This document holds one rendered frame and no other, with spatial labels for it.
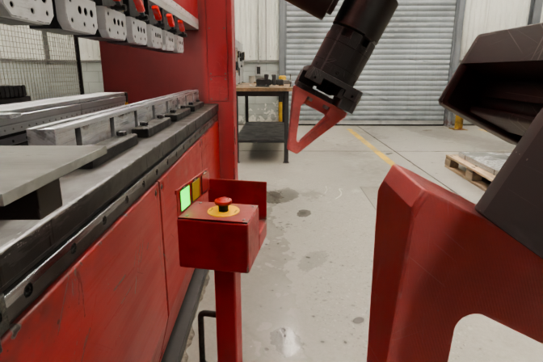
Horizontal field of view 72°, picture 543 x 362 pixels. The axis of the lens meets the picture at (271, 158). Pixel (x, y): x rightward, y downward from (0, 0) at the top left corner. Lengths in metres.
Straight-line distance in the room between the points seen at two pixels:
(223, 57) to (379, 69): 5.63
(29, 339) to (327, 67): 0.53
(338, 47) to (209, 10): 2.15
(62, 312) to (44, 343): 0.05
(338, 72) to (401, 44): 7.58
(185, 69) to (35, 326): 2.09
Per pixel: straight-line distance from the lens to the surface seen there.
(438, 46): 8.23
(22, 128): 1.28
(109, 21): 1.16
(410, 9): 8.09
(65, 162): 0.41
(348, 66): 0.43
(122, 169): 0.89
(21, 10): 0.82
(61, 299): 0.70
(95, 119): 1.07
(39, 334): 0.67
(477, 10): 8.60
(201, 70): 2.53
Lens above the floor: 1.09
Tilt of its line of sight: 13 degrees down
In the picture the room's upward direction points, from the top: straight up
